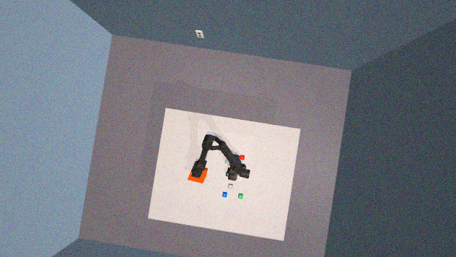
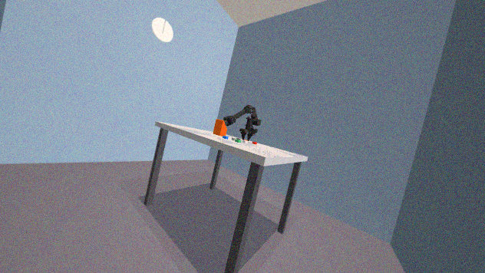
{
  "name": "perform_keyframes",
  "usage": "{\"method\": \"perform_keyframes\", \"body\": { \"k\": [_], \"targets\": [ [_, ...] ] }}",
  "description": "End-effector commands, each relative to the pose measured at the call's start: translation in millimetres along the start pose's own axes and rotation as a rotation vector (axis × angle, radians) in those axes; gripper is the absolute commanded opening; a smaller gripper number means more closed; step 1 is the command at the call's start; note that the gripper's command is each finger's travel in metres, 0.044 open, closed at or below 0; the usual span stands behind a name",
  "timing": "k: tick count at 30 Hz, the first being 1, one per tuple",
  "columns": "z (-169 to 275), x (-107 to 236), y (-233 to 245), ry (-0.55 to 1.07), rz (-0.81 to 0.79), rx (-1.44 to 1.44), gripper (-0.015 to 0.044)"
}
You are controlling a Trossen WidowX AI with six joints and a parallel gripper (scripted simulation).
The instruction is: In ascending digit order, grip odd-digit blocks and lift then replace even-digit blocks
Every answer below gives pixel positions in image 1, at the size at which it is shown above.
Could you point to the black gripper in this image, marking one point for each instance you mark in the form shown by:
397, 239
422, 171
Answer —
233, 177

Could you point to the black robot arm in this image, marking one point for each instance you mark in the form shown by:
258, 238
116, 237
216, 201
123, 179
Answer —
237, 168

